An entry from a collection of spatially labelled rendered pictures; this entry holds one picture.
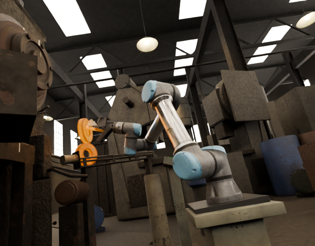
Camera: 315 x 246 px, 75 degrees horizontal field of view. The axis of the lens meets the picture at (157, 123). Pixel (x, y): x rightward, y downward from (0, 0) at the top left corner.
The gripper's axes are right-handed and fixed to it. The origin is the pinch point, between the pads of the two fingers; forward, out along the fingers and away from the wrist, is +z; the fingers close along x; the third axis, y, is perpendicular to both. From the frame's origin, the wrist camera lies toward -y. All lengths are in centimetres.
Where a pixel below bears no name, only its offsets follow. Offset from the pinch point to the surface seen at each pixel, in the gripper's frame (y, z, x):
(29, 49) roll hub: 26, 17, 41
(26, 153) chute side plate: -22.9, 10.3, 29.4
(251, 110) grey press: 134, -187, -259
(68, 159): -20.8, 5.6, 0.0
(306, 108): 167, -311, -303
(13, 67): -12, -27, 87
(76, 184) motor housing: -33.9, -7.3, 9.0
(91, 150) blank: -11.6, -0.3, -15.5
